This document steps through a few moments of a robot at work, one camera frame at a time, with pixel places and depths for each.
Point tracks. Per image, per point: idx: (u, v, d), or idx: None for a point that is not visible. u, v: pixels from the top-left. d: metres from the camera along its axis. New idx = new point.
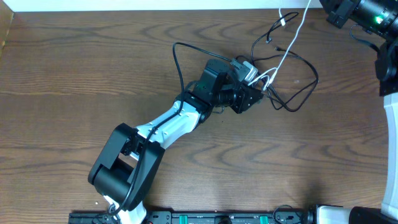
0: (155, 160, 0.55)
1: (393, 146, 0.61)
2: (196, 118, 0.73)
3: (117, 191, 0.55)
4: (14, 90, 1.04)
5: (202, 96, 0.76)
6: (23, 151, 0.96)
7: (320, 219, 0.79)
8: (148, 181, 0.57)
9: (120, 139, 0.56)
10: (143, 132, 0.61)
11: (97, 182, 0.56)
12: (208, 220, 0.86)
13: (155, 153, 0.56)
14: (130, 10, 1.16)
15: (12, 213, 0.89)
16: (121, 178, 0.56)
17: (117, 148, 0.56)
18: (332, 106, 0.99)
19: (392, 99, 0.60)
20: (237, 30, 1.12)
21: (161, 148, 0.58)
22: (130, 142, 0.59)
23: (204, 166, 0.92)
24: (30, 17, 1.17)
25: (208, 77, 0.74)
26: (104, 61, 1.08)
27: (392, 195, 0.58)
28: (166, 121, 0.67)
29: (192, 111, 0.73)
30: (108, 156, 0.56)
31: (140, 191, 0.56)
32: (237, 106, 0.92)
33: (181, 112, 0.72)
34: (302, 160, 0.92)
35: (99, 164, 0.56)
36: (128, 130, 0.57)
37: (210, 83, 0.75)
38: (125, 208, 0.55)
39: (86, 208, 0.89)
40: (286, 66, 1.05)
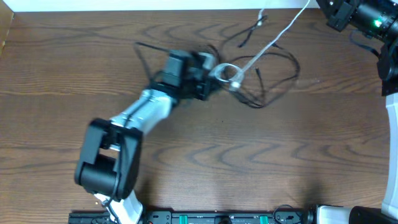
0: (134, 144, 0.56)
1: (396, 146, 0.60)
2: (166, 101, 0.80)
3: (106, 184, 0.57)
4: (14, 90, 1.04)
5: (170, 81, 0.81)
6: (23, 151, 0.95)
7: (320, 219, 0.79)
8: (135, 165, 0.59)
9: (96, 134, 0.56)
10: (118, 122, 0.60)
11: (84, 180, 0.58)
12: (208, 220, 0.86)
13: (133, 137, 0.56)
14: (130, 10, 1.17)
15: (12, 213, 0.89)
16: (106, 169, 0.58)
17: (96, 143, 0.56)
18: (332, 106, 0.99)
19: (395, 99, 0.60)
20: (237, 30, 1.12)
21: (138, 131, 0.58)
22: (107, 136, 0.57)
23: (204, 166, 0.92)
24: (30, 17, 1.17)
25: (173, 63, 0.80)
26: (104, 61, 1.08)
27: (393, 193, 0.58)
28: (137, 109, 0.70)
29: (162, 95, 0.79)
30: (88, 153, 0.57)
31: (129, 176, 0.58)
32: (203, 94, 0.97)
33: (152, 99, 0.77)
34: (302, 160, 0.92)
35: (83, 162, 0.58)
36: (102, 124, 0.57)
37: (175, 68, 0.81)
38: (119, 195, 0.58)
39: (87, 208, 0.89)
40: (286, 67, 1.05)
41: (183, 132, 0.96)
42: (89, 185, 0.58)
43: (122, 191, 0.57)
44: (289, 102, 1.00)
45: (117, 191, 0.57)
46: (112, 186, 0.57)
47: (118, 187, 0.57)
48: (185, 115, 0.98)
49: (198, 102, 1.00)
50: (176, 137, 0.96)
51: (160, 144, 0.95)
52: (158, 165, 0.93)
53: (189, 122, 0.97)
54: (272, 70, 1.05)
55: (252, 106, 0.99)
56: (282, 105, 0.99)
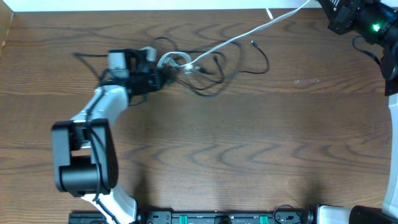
0: (103, 130, 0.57)
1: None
2: (122, 91, 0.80)
3: (89, 180, 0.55)
4: (14, 90, 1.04)
5: (119, 74, 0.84)
6: (23, 152, 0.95)
7: (320, 219, 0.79)
8: (111, 154, 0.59)
9: (62, 135, 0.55)
10: (79, 119, 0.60)
11: (66, 183, 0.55)
12: (208, 220, 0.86)
13: (99, 126, 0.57)
14: (130, 10, 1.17)
15: (12, 213, 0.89)
16: (84, 165, 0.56)
17: (64, 144, 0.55)
18: (332, 106, 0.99)
19: None
20: (237, 30, 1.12)
21: (102, 119, 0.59)
22: (73, 136, 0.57)
23: (204, 166, 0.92)
24: (30, 17, 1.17)
25: (116, 58, 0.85)
26: (104, 61, 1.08)
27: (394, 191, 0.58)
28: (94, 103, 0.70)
29: (114, 88, 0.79)
30: (60, 156, 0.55)
31: (109, 165, 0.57)
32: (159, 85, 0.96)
33: (106, 93, 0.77)
34: (302, 160, 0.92)
35: (58, 168, 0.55)
36: (63, 124, 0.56)
37: (120, 63, 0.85)
38: (105, 186, 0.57)
39: (86, 208, 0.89)
40: (286, 67, 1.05)
41: (183, 132, 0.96)
42: (73, 187, 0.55)
43: (107, 181, 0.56)
44: (289, 102, 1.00)
45: (103, 180, 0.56)
46: (95, 179, 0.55)
47: (102, 178, 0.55)
48: (185, 116, 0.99)
49: (198, 104, 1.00)
50: (176, 137, 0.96)
51: (160, 144, 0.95)
52: (158, 165, 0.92)
53: (189, 123, 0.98)
54: (272, 70, 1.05)
55: (252, 106, 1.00)
56: (282, 105, 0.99)
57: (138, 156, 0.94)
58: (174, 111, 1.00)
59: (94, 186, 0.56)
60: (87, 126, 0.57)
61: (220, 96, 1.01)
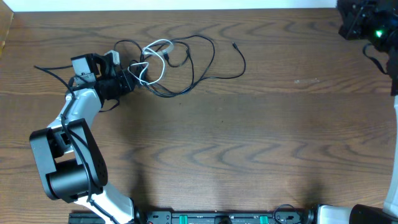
0: (83, 130, 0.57)
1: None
2: (92, 92, 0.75)
3: (79, 180, 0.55)
4: (14, 90, 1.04)
5: (88, 79, 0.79)
6: (24, 151, 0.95)
7: (320, 219, 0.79)
8: (95, 152, 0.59)
9: (42, 143, 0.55)
10: (55, 125, 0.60)
11: (56, 190, 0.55)
12: (208, 220, 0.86)
13: (78, 126, 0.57)
14: (130, 10, 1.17)
15: (12, 213, 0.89)
16: (71, 168, 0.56)
17: (47, 151, 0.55)
18: (331, 106, 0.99)
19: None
20: (237, 30, 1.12)
21: (79, 119, 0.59)
22: (54, 142, 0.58)
23: (204, 166, 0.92)
24: (30, 17, 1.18)
25: (80, 63, 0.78)
26: None
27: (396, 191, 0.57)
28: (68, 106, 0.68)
29: (86, 91, 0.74)
30: (45, 163, 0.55)
31: (96, 163, 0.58)
32: (126, 86, 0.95)
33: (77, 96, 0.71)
34: (302, 160, 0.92)
35: (45, 175, 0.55)
36: (40, 132, 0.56)
37: (86, 67, 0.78)
38: (97, 185, 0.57)
39: (86, 208, 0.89)
40: (286, 67, 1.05)
41: (182, 132, 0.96)
42: (64, 192, 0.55)
43: (97, 178, 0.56)
44: (289, 102, 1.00)
45: (92, 179, 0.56)
46: (85, 179, 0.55)
47: (92, 177, 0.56)
48: (185, 116, 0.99)
49: (198, 104, 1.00)
50: (175, 137, 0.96)
51: (160, 144, 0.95)
52: (158, 165, 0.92)
53: (188, 123, 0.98)
54: (272, 70, 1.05)
55: (252, 106, 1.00)
56: (282, 104, 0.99)
57: (137, 156, 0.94)
58: (173, 111, 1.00)
59: (86, 187, 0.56)
60: (65, 129, 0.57)
61: (220, 96, 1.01)
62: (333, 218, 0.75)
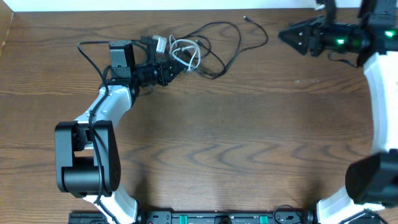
0: (107, 133, 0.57)
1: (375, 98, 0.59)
2: (126, 91, 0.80)
3: (91, 180, 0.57)
4: (15, 90, 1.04)
5: (122, 73, 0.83)
6: (24, 151, 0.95)
7: (320, 213, 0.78)
8: (114, 155, 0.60)
9: (64, 137, 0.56)
10: (83, 119, 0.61)
11: (68, 185, 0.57)
12: (208, 220, 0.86)
13: (103, 127, 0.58)
14: (131, 10, 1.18)
15: (12, 213, 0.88)
16: (87, 167, 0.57)
17: (68, 146, 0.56)
18: (331, 106, 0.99)
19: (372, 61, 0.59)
20: (237, 30, 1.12)
21: (106, 121, 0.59)
22: (77, 137, 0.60)
23: (204, 166, 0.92)
24: (30, 18, 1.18)
25: (119, 56, 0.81)
26: (104, 61, 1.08)
27: (388, 133, 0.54)
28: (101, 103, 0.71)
29: (119, 88, 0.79)
30: (63, 157, 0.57)
31: (112, 167, 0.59)
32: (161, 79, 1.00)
33: (109, 93, 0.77)
34: (302, 160, 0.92)
35: (61, 168, 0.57)
36: (66, 125, 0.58)
37: (124, 60, 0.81)
38: (107, 188, 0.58)
39: (86, 208, 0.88)
40: (286, 67, 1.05)
41: (183, 132, 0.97)
42: (76, 189, 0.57)
43: (109, 183, 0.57)
44: (289, 102, 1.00)
45: (104, 183, 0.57)
46: (97, 182, 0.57)
47: (104, 180, 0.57)
48: (185, 116, 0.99)
49: (199, 104, 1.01)
50: (176, 137, 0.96)
51: (161, 145, 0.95)
52: (158, 165, 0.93)
53: (189, 123, 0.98)
54: (272, 70, 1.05)
55: (252, 106, 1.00)
56: (283, 105, 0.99)
57: (138, 156, 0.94)
58: (174, 111, 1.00)
59: (97, 188, 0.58)
60: (91, 127, 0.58)
61: (220, 96, 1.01)
62: (333, 204, 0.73)
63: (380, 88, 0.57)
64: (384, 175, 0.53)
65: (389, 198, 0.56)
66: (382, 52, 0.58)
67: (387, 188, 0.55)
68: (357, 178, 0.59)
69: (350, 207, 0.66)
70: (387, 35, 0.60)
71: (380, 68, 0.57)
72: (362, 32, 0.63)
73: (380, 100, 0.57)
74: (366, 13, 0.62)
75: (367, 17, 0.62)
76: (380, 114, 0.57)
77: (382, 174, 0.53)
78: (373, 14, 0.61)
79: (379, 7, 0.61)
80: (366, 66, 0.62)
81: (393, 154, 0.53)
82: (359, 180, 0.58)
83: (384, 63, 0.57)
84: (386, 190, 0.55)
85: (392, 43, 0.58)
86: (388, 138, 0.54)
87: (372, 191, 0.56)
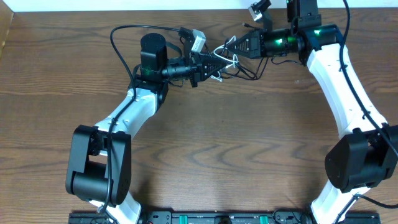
0: (123, 148, 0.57)
1: (329, 91, 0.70)
2: (154, 98, 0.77)
3: (99, 190, 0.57)
4: (15, 90, 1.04)
5: (151, 76, 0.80)
6: (24, 152, 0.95)
7: (315, 213, 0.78)
8: (125, 169, 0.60)
9: (82, 142, 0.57)
10: (103, 127, 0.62)
11: (76, 189, 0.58)
12: (208, 220, 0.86)
13: (120, 141, 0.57)
14: (130, 10, 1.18)
15: (12, 213, 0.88)
16: (97, 176, 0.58)
17: (83, 149, 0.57)
18: None
19: (313, 57, 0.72)
20: (237, 30, 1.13)
21: (125, 134, 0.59)
22: (94, 142, 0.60)
23: (204, 166, 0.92)
24: (30, 17, 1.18)
25: (148, 57, 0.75)
26: (104, 61, 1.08)
27: (346, 117, 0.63)
28: (126, 109, 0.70)
29: (147, 93, 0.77)
30: (76, 162, 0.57)
31: (121, 181, 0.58)
32: (196, 79, 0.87)
33: (137, 98, 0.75)
34: (302, 160, 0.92)
35: (73, 172, 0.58)
36: (86, 130, 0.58)
37: (152, 63, 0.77)
38: (113, 201, 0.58)
39: (86, 208, 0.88)
40: (286, 67, 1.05)
41: (183, 132, 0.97)
42: (81, 194, 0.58)
43: (115, 196, 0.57)
44: (289, 102, 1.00)
45: (110, 196, 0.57)
46: (105, 191, 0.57)
47: (111, 192, 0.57)
48: (185, 116, 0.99)
49: (199, 104, 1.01)
50: (176, 137, 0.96)
51: (160, 145, 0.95)
52: (158, 165, 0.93)
53: (189, 123, 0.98)
54: (272, 70, 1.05)
55: (252, 106, 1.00)
56: (283, 105, 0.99)
57: (138, 156, 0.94)
58: (174, 111, 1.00)
59: (104, 198, 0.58)
60: (109, 139, 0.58)
61: (220, 96, 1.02)
62: (324, 200, 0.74)
63: (328, 81, 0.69)
64: (359, 155, 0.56)
65: (372, 177, 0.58)
66: (318, 48, 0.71)
67: (365, 167, 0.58)
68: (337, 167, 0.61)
69: (341, 197, 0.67)
70: (315, 33, 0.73)
71: (319, 63, 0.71)
72: (298, 36, 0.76)
73: (331, 89, 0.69)
74: (295, 18, 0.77)
75: (296, 21, 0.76)
76: (335, 101, 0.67)
77: (360, 154, 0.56)
78: (300, 17, 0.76)
79: (303, 11, 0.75)
80: (310, 65, 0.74)
81: (359, 134, 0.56)
82: (337, 170, 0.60)
83: (323, 58, 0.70)
84: (365, 168, 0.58)
85: (321, 40, 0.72)
86: (348, 120, 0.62)
87: (358, 175, 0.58)
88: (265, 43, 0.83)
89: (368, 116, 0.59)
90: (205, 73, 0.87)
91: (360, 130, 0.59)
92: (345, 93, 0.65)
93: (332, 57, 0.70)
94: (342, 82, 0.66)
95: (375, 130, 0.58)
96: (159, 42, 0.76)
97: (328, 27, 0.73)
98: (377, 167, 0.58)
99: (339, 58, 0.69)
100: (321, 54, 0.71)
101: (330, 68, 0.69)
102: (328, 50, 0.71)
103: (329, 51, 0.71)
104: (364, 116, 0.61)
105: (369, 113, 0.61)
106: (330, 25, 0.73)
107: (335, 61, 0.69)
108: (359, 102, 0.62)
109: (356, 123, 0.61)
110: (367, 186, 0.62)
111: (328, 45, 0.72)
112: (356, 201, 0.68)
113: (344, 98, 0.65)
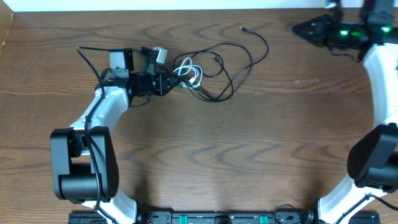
0: (103, 140, 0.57)
1: (375, 83, 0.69)
2: (122, 92, 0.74)
3: (88, 187, 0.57)
4: (15, 90, 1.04)
5: (120, 74, 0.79)
6: (24, 151, 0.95)
7: (321, 209, 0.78)
8: (111, 162, 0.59)
9: (61, 144, 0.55)
10: (78, 126, 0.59)
11: (66, 192, 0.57)
12: (208, 220, 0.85)
13: (99, 134, 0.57)
14: (130, 10, 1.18)
15: (11, 213, 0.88)
16: (83, 174, 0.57)
17: (64, 152, 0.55)
18: (331, 106, 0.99)
19: (375, 50, 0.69)
20: (237, 31, 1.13)
21: (102, 127, 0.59)
22: (73, 143, 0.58)
23: (204, 166, 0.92)
24: (30, 18, 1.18)
25: (117, 56, 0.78)
26: (104, 61, 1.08)
27: (388, 111, 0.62)
28: (96, 106, 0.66)
29: (116, 88, 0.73)
30: (60, 165, 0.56)
31: (109, 173, 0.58)
32: (160, 90, 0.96)
33: (106, 95, 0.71)
34: (302, 160, 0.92)
35: (58, 176, 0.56)
36: (62, 131, 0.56)
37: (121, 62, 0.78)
38: (106, 195, 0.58)
39: (86, 208, 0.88)
40: (286, 67, 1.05)
41: (183, 132, 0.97)
42: (73, 196, 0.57)
43: (107, 190, 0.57)
44: (289, 102, 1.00)
45: (100, 190, 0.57)
46: (95, 188, 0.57)
47: (102, 186, 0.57)
48: (185, 116, 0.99)
49: (200, 104, 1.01)
50: (176, 137, 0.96)
51: (160, 145, 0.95)
52: (158, 165, 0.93)
53: (189, 123, 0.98)
54: (272, 70, 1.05)
55: (252, 106, 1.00)
56: (283, 105, 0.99)
57: (137, 156, 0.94)
58: (174, 111, 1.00)
59: (95, 195, 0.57)
60: (87, 135, 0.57)
61: (220, 96, 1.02)
62: (335, 196, 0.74)
63: (379, 76, 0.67)
64: (386, 149, 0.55)
65: (391, 177, 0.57)
66: (380, 43, 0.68)
67: (386, 165, 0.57)
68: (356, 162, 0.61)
69: (354, 194, 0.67)
70: (384, 30, 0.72)
71: (378, 57, 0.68)
72: (364, 30, 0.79)
73: (379, 83, 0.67)
74: (366, 14, 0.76)
75: (367, 16, 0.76)
76: (380, 96, 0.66)
77: (385, 148, 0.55)
78: (374, 13, 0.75)
79: (377, 7, 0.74)
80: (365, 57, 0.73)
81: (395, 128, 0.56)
82: (358, 162, 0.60)
83: (384, 54, 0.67)
84: (385, 167, 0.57)
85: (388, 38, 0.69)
86: (388, 114, 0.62)
87: (375, 171, 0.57)
88: (328, 32, 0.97)
89: None
90: (168, 86, 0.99)
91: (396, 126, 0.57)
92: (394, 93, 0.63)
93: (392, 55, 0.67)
94: (395, 79, 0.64)
95: None
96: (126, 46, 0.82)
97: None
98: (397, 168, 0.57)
99: None
100: (384, 50, 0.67)
101: (387, 65, 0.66)
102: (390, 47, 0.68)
103: (392, 48, 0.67)
104: None
105: None
106: None
107: (395, 60, 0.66)
108: None
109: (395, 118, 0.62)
110: (384, 191, 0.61)
111: (393, 43, 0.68)
112: (365, 202, 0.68)
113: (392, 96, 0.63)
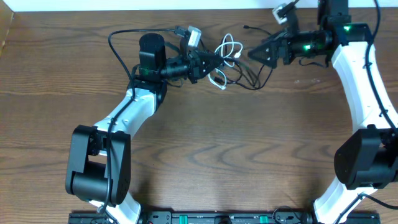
0: (123, 148, 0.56)
1: (348, 86, 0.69)
2: (152, 98, 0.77)
3: (98, 190, 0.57)
4: (15, 90, 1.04)
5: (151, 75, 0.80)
6: (24, 151, 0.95)
7: (318, 211, 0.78)
8: (125, 168, 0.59)
9: (81, 141, 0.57)
10: (102, 126, 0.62)
11: (76, 189, 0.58)
12: (208, 220, 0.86)
13: (120, 141, 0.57)
14: (130, 9, 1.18)
15: (11, 213, 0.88)
16: (97, 176, 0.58)
17: (82, 150, 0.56)
18: (332, 106, 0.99)
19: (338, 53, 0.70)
20: (237, 30, 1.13)
21: (124, 134, 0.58)
22: (93, 142, 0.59)
23: (204, 166, 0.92)
24: (30, 17, 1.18)
25: (147, 57, 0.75)
26: (104, 61, 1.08)
27: (362, 111, 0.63)
28: (125, 109, 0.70)
29: (146, 93, 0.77)
30: (76, 162, 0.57)
31: (120, 180, 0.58)
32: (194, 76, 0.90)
33: (135, 98, 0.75)
34: (301, 160, 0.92)
35: (72, 172, 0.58)
36: (86, 130, 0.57)
37: (150, 64, 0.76)
38: (112, 201, 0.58)
39: (87, 208, 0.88)
40: (286, 67, 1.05)
41: (183, 132, 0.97)
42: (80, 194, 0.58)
43: (115, 196, 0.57)
44: (289, 102, 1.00)
45: (109, 196, 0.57)
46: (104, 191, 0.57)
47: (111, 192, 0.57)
48: (185, 116, 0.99)
49: (200, 104, 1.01)
50: (176, 137, 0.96)
51: (160, 145, 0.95)
52: (158, 165, 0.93)
53: (189, 122, 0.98)
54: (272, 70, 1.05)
55: (252, 106, 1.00)
56: (283, 105, 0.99)
57: (138, 156, 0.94)
58: (175, 111, 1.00)
59: (103, 198, 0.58)
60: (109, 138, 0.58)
61: (220, 96, 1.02)
62: (326, 200, 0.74)
63: (350, 78, 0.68)
64: (369, 151, 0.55)
65: (375, 177, 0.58)
66: (345, 43, 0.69)
67: (372, 167, 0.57)
68: (344, 165, 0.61)
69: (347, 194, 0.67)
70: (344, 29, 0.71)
71: (344, 58, 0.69)
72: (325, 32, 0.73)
73: (351, 84, 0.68)
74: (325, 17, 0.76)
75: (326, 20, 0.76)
76: (354, 98, 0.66)
77: (366, 151, 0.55)
78: (330, 16, 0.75)
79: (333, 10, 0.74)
80: (333, 60, 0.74)
81: (373, 130, 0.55)
82: (346, 166, 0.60)
83: (349, 53, 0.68)
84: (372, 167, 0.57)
85: (351, 37, 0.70)
86: (364, 116, 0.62)
87: (361, 173, 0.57)
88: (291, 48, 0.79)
89: (385, 114, 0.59)
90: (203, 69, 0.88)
91: (375, 127, 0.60)
92: (366, 92, 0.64)
93: (358, 55, 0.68)
94: (364, 78, 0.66)
95: (390, 130, 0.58)
96: (158, 43, 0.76)
97: (359, 25, 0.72)
98: (385, 168, 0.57)
99: (365, 56, 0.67)
100: (348, 50, 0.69)
101: (355, 65, 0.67)
102: (354, 46, 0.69)
103: (356, 46, 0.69)
104: (380, 113, 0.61)
105: (387, 112, 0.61)
106: (360, 23, 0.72)
107: (360, 58, 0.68)
108: (379, 101, 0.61)
109: (372, 119, 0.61)
110: (374, 186, 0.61)
111: (356, 41, 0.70)
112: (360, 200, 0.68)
113: (365, 95, 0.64)
